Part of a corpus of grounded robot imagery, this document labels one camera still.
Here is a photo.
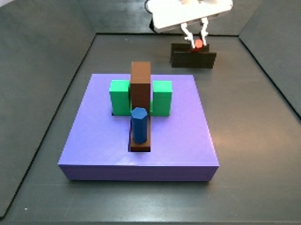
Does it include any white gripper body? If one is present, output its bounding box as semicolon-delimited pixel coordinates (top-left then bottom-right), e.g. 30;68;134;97
145;0;233;33

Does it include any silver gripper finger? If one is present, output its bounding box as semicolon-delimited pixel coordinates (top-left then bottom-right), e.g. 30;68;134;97
180;23;196;48
200;18;209;46

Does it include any red peg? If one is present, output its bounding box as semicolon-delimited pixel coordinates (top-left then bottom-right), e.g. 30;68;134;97
190;39;204;53

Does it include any purple base board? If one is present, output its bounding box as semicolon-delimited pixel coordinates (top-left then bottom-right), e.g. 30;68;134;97
59;74;218;181

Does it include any green block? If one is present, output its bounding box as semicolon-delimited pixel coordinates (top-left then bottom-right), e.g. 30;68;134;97
152;81;173;116
110;80;131;116

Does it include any brown L-shaped block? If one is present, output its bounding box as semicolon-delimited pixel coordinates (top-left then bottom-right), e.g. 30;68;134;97
130;62;152;152

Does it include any blue hexagonal peg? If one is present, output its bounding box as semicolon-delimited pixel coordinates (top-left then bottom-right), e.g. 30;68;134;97
131;107;149;144

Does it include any black angle bracket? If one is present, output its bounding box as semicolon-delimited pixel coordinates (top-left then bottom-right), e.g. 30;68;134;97
170;43;217;69

